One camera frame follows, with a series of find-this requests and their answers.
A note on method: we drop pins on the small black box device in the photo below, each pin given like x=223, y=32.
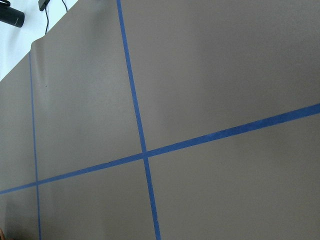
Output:
x=42, y=4

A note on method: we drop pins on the black cylinder object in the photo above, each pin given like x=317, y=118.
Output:
x=11, y=15

